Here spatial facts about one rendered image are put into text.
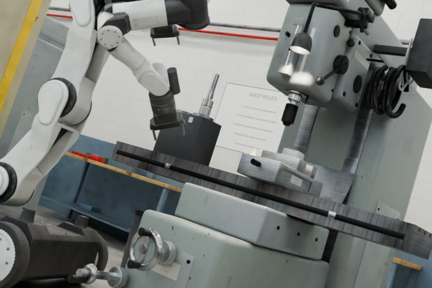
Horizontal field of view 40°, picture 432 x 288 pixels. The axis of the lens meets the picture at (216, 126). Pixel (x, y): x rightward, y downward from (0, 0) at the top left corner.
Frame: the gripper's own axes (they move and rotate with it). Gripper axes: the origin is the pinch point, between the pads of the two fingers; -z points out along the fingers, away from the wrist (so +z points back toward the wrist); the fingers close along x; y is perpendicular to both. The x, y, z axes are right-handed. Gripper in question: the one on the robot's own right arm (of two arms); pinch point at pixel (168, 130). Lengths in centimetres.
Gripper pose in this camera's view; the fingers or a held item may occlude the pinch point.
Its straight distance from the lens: 220.6
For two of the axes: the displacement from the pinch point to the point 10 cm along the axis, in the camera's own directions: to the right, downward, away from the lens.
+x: 9.8, -1.8, 0.5
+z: -1.0, -7.7, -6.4
